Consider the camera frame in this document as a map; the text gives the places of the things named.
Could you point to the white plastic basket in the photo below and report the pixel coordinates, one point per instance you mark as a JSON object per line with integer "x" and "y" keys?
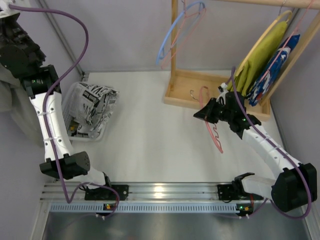
{"x": 75, "y": 125}

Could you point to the black white printed cloth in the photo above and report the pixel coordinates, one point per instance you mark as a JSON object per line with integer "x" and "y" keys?
{"x": 95, "y": 107}

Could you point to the blue hanger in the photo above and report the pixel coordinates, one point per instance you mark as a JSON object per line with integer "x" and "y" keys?
{"x": 172, "y": 32}

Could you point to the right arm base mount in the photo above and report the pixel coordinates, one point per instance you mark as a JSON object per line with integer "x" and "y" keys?
{"x": 226, "y": 192}

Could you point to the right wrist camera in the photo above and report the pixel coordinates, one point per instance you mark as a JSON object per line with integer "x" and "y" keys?
{"x": 223, "y": 93}

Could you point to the blue patterned trousers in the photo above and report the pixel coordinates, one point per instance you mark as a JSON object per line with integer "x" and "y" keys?
{"x": 257, "y": 91}

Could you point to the wooden clothes rack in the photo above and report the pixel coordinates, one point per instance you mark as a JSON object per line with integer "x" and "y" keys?
{"x": 182, "y": 80}

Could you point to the green trousers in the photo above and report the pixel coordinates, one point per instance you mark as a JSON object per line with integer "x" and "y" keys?
{"x": 259, "y": 58}

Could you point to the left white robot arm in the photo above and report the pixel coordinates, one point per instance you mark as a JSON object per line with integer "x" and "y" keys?
{"x": 23, "y": 58}

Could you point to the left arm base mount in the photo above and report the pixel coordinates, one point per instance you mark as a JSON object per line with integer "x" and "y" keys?
{"x": 102, "y": 194}

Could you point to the grey trousers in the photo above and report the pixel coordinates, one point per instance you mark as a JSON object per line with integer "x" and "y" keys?
{"x": 14, "y": 100}

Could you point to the aluminium rail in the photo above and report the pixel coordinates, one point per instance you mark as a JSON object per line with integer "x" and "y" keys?
{"x": 203, "y": 191}

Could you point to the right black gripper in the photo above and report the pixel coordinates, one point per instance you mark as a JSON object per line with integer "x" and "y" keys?
{"x": 214, "y": 111}

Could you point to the pink trouser hanger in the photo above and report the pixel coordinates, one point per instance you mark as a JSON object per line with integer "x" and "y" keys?
{"x": 213, "y": 131}

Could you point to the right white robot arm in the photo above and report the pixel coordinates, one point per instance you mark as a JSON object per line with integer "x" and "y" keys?
{"x": 293, "y": 185}

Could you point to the slotted cable duct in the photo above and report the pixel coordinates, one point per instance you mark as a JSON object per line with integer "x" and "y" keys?
{"x": 148, "y": 207}

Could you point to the pink hanger right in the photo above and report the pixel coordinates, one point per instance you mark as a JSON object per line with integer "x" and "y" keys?
{"x": 287, "y": 37}

